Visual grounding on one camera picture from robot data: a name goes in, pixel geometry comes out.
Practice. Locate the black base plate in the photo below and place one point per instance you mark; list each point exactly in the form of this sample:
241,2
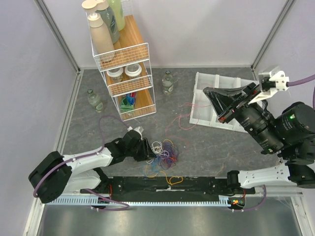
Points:
144,189

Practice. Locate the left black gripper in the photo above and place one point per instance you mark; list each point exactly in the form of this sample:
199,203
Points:
147,153

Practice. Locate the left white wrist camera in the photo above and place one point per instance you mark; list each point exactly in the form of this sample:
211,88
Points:
138,129

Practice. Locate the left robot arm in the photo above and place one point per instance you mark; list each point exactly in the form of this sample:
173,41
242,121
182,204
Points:
57,174

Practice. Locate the left glass bottle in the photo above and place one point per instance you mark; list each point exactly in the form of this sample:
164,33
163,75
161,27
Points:
95,101

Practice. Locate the left white-lid jar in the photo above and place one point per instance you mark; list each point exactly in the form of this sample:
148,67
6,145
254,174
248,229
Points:
116,74

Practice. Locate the glass bottle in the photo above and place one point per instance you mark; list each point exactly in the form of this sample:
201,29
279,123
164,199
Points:
95,101
168,83

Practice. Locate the white-lid jar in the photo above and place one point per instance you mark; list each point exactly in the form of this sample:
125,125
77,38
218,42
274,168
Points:
116,74
133,71

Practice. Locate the slotted cable duct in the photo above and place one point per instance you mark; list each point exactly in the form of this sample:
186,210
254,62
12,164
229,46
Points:
90,200

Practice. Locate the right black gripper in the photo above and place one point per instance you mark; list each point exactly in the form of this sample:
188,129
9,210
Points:
238,103

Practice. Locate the light green bottle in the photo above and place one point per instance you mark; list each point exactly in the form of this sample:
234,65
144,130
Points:
116,6

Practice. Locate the right glass bottle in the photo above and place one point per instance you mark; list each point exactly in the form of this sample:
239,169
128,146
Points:
168,83

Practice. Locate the beige pump bottle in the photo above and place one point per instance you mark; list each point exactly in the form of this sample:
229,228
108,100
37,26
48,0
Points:
101,37

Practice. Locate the white wire shelf rack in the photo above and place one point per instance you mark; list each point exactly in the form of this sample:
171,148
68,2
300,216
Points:
129,49

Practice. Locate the green and blue packets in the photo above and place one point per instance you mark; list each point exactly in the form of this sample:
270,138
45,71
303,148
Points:
127,102

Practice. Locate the right white-lid jar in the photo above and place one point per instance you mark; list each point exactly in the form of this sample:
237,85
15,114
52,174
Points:
133,71

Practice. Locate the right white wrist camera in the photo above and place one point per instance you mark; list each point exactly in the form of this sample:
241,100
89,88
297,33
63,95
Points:
271,80

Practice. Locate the white six-compartment tray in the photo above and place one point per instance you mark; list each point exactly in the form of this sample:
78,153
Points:
202,112

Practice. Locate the grey-green pump bottle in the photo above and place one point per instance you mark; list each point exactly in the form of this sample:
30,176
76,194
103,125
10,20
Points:
101,8

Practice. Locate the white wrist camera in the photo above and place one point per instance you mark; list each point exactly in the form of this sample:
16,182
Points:
138,129
271,80

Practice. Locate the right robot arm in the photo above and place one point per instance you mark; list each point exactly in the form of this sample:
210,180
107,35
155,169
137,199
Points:
291,136

